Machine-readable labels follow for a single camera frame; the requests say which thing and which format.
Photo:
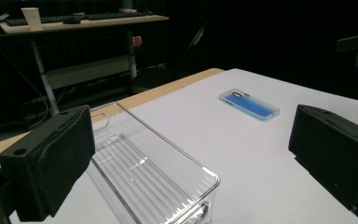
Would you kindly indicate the white cup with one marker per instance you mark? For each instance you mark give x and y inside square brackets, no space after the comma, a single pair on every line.
[32,19]

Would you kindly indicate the wooden desk with white legs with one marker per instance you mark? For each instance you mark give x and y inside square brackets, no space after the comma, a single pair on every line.
[105,22]

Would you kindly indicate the blue translucent phone case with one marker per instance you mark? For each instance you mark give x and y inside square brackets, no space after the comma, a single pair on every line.
[248,104]

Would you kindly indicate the clear plastic ribbed box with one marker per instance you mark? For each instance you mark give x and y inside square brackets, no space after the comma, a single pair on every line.
[155,174]

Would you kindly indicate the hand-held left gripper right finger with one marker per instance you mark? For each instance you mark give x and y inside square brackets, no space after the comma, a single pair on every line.
[335,155]

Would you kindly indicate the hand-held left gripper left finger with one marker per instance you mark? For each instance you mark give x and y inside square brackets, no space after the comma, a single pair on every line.
[52,161]

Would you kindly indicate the black keyboard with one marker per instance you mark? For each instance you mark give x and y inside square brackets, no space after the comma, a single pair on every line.
[43,20]
[115,15]

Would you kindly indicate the white table sheet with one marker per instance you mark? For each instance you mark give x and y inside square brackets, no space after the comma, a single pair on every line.
[230,149]

